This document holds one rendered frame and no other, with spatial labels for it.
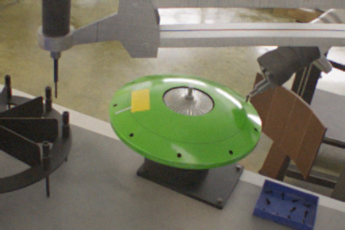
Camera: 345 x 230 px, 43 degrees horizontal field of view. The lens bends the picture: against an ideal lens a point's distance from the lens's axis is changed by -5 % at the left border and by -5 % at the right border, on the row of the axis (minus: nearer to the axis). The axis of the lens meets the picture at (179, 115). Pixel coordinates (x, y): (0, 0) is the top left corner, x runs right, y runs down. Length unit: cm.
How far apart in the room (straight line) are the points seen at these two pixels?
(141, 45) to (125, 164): 48
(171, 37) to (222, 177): 49
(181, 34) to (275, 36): 12
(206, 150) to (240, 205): 19
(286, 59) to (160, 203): 39
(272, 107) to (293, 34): 92
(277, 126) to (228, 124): 64
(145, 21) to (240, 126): 40
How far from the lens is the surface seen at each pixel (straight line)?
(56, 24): 60
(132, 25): 57
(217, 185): 99
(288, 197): 103
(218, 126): 88
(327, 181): 239
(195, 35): 59
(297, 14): 194
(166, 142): 83
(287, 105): 147
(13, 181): 87
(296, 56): 98
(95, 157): 103
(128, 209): 92
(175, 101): 92
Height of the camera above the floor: 159
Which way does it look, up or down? 35 degrees down
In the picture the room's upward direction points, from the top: 9 degrees clockwise
